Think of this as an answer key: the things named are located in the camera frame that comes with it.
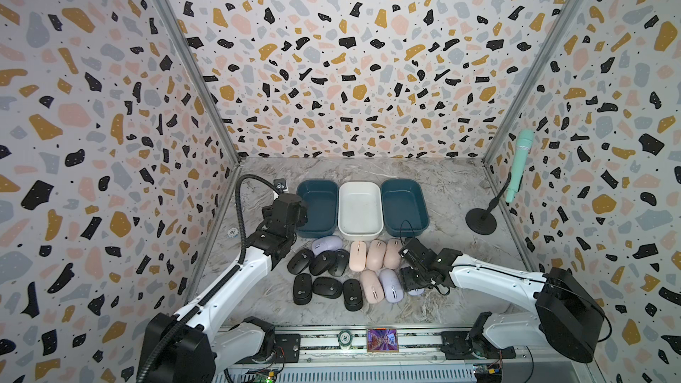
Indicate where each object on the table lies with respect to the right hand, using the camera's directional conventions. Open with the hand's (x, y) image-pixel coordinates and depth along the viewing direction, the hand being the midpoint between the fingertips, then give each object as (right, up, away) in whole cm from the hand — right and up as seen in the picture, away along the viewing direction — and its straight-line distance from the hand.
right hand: (412, 280), depth 86 cm
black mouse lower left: (-35, -2, -4) cm, 35 cm away
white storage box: (-17, +21, +18) cm, 32 cm away
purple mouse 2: (-7, -1, -3) cm, 8 cm away
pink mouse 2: (-12, +7, +4) cm, 14 cm away
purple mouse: (-29, +11, +6) cm, 31 cm away
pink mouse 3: (-6, +5, +4) cm, 9 cm away
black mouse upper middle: (-29, +5, +1) cm, 30 cm away
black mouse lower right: (-19, -3, -5) cm, 20 cm away
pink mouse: (-18, +7, +4) cm, 19 cm away
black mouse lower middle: (-27, -1, -4) cm, 27 cm away
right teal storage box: (0, +25, +15) cm, 29 cm away
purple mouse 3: (0, -3, -3) cm, 4 cm away
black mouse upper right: (-23, +5, +2) cm, 24 cm away
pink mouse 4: (-13, -1, -4) cm, 14 cm away
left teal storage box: (-32, +25, +21) cm, 46 cm away
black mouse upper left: (-37, +5, +2) cm, 37 cm away
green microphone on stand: (+30, +17, +16) cm, 38 cm away
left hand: (-38, +25, -3) cm, 45 cm away
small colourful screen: (-11, -13, -11) cm, 20 cm away
